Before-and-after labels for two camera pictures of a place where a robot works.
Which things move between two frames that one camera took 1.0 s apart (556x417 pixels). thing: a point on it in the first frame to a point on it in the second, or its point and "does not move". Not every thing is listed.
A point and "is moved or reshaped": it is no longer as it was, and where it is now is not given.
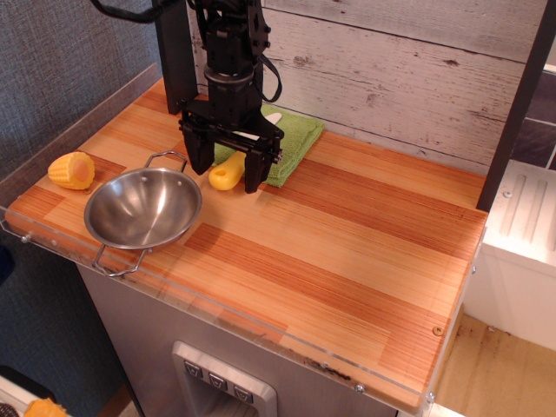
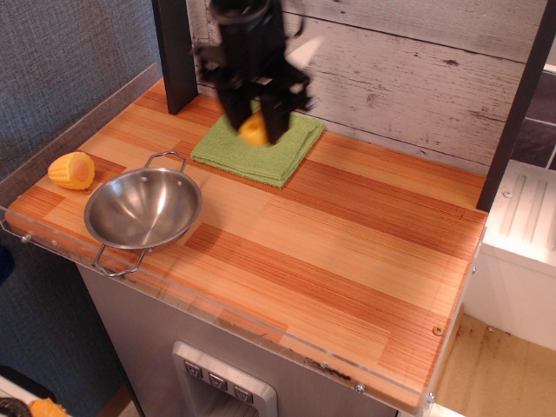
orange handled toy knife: x=228 y=174 is moved or reshaped
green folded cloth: x=300 y=132 does not move
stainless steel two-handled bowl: x=132 y=212 does not move
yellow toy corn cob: x=74 y=170 does not move
